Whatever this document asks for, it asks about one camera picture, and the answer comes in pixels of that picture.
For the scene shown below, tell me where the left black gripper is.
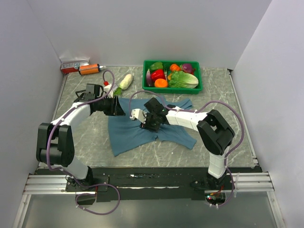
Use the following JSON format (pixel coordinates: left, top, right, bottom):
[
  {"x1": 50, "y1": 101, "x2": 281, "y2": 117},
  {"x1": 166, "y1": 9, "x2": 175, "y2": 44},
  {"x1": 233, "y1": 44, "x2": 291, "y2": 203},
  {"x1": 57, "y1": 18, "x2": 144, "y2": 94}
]
[{"x1": 95, "y1": 95, "x2": 126, "y2": 116}]

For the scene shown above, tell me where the blue tank top garment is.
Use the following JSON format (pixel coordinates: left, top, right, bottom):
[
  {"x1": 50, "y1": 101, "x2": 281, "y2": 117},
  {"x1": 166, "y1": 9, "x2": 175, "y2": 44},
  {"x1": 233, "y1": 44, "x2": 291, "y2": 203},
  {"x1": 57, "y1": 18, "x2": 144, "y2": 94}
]
[{"x1": 108, "y1": 98, "x2": 197, "y2": 157}]

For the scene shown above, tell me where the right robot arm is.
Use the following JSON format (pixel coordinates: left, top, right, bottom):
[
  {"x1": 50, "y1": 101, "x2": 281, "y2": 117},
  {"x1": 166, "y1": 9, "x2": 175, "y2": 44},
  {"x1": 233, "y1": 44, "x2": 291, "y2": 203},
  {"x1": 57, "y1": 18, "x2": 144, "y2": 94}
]
[{"x1": 132, "y1": 97, "x2": 235, "y2": 190}]

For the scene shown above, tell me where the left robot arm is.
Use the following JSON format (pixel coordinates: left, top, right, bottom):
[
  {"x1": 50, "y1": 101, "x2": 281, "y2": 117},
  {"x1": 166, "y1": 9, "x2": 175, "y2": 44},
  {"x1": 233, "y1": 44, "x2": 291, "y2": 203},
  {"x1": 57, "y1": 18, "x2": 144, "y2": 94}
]
[{"x1": 36, "y1": 84, "x2": 125, "y2": 191}]

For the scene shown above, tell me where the white daikon radish toy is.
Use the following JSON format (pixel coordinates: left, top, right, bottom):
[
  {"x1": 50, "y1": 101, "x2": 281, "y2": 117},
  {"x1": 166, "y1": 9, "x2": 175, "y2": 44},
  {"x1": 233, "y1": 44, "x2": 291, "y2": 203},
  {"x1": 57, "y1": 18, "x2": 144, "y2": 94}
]
[{"x1": 114, "y1": 74, "x2": 133, "y2": 95}]

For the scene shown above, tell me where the orange tomato toy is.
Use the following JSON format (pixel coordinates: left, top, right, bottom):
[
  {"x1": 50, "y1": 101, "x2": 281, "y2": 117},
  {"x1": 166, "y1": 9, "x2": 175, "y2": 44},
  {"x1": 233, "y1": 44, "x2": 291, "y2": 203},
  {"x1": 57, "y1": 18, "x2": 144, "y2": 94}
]
[{"x1": 154, "y1": 78, "x2": 168, "y2": 88}]

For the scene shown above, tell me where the black folding stand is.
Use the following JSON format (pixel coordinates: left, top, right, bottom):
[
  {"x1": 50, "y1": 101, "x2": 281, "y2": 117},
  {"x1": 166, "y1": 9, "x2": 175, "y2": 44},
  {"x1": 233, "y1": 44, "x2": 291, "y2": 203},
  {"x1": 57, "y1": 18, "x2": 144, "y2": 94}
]
[{"x1": 74, "y1": 90, "x2": 86, "y2": 102}]

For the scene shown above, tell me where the red bell pepper toy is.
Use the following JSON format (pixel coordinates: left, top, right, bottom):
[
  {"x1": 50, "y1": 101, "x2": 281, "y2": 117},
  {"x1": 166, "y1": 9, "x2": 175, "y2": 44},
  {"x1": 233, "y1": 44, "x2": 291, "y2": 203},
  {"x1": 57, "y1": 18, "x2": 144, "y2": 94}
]
[{"x1": 151, "y1": 69, "x2": 166, "y2": 82}]

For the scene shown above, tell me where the cabbage lettuce toy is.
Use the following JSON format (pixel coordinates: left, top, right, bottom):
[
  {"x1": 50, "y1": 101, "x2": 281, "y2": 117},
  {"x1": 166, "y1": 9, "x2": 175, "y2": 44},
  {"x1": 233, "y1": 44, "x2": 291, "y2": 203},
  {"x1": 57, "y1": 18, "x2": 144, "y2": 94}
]
[{"x1": 169, "y1": 71, "x2": 199, "y2": 89}]

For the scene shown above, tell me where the green bell pepper toy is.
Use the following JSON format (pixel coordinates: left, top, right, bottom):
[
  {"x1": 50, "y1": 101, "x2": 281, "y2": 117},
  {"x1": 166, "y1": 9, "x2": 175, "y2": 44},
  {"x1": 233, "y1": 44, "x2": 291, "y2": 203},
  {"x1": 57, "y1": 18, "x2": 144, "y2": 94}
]
[{"x1": 149, "y1": 62, "x2": 163, "y2": 72}]

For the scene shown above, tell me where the orange carrot toy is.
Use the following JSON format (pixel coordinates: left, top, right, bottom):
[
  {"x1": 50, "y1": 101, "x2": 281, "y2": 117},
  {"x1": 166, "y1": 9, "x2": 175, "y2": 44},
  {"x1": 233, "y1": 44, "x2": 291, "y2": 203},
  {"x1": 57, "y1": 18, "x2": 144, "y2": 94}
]
[{"x1": 170, "y1": 64, "x2": 181, "y2": 71}]

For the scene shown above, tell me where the orange black cylinder tool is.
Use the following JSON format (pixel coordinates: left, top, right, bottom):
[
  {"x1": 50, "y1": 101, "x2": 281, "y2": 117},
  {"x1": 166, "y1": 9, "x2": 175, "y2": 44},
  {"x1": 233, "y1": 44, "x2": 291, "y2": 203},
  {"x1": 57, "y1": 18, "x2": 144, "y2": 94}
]
[{"x1": 78, "y1": 64, "x2": 104, "y2": 76}]

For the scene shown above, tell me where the purple onion toy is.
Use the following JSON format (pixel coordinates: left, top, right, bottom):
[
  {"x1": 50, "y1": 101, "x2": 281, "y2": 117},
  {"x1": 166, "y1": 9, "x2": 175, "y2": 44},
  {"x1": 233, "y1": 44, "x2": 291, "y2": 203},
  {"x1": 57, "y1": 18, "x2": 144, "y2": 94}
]
[{"x1": 180, "y1": 63, "x2": 195, "y2": 74}]

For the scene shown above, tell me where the green plastic tray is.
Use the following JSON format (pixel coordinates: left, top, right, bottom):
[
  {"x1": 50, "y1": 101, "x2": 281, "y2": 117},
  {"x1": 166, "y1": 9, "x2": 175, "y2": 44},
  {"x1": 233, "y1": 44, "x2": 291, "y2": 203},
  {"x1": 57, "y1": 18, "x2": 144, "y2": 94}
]
[{"x1": 142, "y1": 60, "x2": 203, "y2": 95}]

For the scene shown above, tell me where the red white box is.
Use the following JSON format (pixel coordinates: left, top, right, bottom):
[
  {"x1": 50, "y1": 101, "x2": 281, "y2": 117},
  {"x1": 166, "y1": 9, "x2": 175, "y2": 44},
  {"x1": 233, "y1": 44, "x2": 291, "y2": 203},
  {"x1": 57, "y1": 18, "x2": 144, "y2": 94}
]
[{"x1": 60, "y1": 60, "x2": 90, "y2": 74}]

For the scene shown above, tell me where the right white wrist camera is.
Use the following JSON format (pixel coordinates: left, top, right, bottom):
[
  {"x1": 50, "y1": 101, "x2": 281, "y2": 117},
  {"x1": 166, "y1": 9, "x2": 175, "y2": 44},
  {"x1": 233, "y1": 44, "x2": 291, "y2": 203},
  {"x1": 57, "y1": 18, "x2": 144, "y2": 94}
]
[{"x1": 130, "y1": 109, "x2": 147, "y2": 123}]

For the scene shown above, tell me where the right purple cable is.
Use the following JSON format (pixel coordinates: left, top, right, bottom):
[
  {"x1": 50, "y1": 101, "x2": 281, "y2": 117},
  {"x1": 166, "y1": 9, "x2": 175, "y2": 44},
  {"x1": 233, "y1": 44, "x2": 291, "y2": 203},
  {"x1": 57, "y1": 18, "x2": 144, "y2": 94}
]
[{"x1": 129, "y1": 90, "x2": 244, "y2": 209}]

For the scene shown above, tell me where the purple cable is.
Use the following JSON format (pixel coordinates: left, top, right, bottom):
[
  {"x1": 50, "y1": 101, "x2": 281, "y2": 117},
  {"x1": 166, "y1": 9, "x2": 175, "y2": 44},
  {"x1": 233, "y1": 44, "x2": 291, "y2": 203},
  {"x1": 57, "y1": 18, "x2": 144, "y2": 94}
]
[
  {"x1": 46, "y1": 70, "x2": 121, "y2": 216},
  {"x1": 129, "y1": 90, "x2": 244, "y2": 209}
]

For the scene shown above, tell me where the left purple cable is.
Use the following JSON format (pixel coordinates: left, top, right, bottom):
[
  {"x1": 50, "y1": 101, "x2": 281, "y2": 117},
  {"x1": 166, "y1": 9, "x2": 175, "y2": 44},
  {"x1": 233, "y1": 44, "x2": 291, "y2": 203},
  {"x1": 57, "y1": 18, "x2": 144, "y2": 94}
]
[{"x1": 46, "y1": 70, "x2": 121, "y2": 216}]

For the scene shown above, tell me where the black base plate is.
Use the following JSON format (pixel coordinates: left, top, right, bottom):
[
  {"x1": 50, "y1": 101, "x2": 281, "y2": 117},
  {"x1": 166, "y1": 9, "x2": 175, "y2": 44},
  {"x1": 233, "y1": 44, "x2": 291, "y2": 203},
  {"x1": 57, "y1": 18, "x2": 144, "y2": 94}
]
[{"x1": 66, "y1": 167, "x2": 233, "y2": 202}]

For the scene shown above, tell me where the aluminium frame rail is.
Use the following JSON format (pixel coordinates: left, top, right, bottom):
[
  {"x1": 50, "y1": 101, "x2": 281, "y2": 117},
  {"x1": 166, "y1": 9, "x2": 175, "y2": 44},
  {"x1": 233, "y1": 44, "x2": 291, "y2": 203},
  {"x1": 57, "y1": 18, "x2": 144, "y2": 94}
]
[{"x1": 12, "y1": 172, "x2": 286, "y2": 228}]

